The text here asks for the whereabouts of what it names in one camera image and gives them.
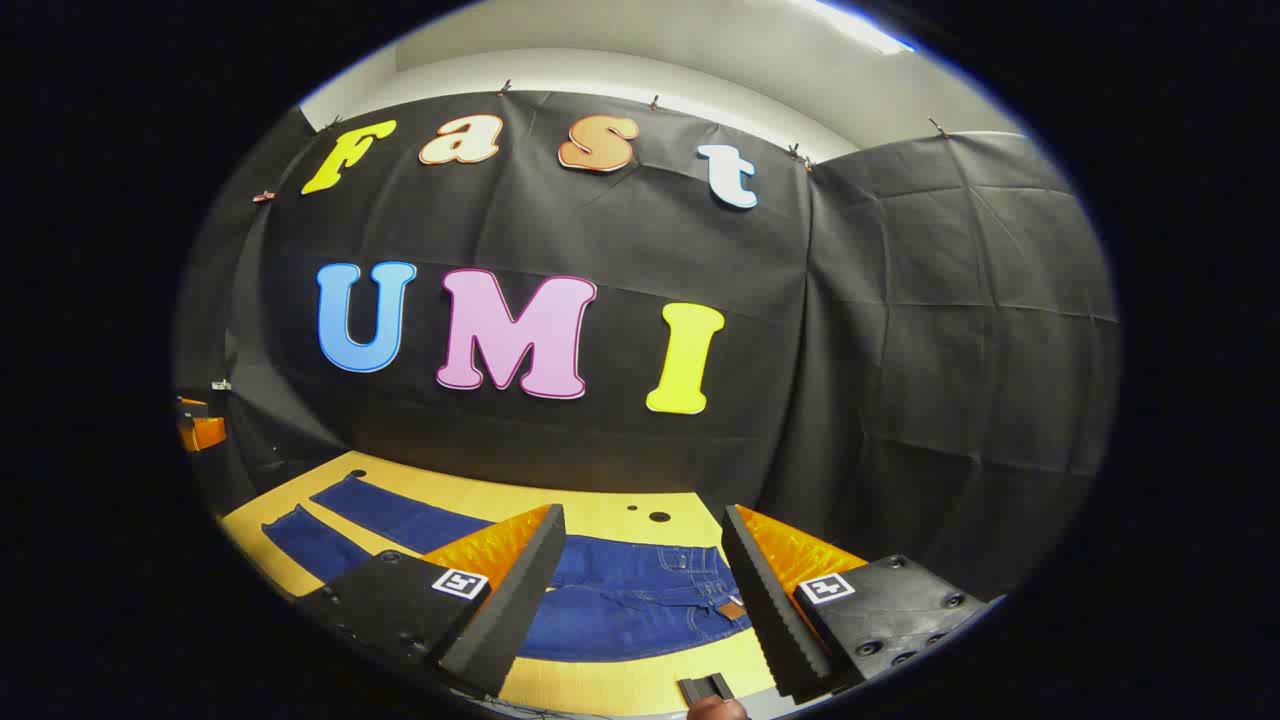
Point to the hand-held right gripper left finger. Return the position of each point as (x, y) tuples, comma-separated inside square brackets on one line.
[(520, 600)]

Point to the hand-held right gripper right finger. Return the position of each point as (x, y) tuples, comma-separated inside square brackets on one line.
[(765, 600)]

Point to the blue denim jeans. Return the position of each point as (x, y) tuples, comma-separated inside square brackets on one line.
[(620, 600)]

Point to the orange object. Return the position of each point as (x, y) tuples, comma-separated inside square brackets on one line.
[(205, 433)]

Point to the black backdrop cloth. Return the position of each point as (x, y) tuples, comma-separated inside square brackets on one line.
[(600, 230)]

